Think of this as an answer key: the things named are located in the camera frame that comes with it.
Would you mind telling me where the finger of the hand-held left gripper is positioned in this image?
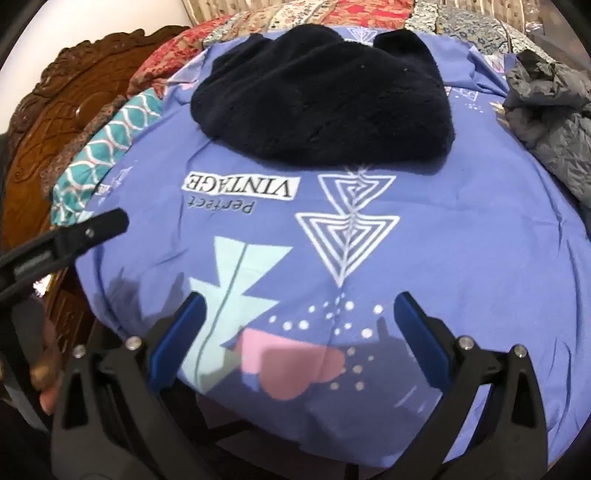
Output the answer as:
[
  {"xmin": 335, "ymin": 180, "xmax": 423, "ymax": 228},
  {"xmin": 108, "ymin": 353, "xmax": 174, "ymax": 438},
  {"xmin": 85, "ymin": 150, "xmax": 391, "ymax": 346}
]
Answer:
[{"xmin": 50, "ymin": 208, "xmax": 130, "ymax": 267}]

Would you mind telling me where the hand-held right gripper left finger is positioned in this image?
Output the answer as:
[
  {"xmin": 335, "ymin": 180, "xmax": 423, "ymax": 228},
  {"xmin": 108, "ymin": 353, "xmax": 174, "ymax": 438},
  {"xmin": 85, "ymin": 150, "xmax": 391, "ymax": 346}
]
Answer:
[{"xmin": 50, "ymin": 292, "xmax": 218, "ymax": 480}]

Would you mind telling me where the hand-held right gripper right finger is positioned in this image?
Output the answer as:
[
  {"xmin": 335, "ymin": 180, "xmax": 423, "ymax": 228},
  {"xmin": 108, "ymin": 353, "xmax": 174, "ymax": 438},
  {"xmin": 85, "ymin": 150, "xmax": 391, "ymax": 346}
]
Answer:
[{"xmin": 393, "ymin": 292, "xmax": 549, "ymax": 480}]

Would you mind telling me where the dark navy fleece garment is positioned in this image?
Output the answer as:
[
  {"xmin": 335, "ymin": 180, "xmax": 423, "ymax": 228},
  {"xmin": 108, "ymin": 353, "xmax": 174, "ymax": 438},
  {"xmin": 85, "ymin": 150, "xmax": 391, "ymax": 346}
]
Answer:
[{"xmin": 190, "ymin": 23, "xmax": 455, "ymax": 168}]

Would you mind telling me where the person's left hand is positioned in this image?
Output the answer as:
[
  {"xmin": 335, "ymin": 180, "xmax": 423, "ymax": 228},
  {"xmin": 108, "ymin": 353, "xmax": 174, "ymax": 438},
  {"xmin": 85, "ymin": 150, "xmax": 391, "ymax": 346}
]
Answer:
[{"xmin": 30, "ymin": 318, "xmax": 64, "ymax": 415}]

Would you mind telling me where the teal patterned cloth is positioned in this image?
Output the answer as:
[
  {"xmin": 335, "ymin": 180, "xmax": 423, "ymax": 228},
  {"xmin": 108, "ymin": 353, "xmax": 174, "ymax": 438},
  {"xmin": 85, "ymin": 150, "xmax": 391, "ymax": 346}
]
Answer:
[{"xmin": 50, "ymin": 89, "xmax": 163, "ymax": 227}]

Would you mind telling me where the blue printed bedsheet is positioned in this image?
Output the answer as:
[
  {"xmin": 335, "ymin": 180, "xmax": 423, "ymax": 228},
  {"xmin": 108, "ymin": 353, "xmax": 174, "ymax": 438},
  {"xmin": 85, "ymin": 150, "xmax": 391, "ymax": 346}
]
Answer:
[{"xmin": 74, "ymin": 25, "xmax": 591, "ymax": 480}]

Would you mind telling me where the carved wooden headboard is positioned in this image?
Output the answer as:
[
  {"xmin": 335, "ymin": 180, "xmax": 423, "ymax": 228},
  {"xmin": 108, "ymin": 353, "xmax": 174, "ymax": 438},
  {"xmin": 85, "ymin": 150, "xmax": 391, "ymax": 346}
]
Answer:
[{"xmin": 0, "ymin": 25, "xmax": 190, "ymax": 402}]

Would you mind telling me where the grey fuzzy garment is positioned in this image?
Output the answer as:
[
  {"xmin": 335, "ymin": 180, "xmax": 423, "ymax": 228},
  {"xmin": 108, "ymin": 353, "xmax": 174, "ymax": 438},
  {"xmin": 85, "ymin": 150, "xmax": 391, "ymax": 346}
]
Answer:
[{"xmin": 502, "ymin": 48, "xmax": 591, "ymax": 208}]

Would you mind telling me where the patchwork quilt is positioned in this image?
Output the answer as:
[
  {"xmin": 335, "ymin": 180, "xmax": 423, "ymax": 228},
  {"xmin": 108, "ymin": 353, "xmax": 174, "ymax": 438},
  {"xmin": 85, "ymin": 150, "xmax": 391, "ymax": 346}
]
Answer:
[{"xmin": 37, "ymin": 0, "xmax": 527, "ymax": 199}]

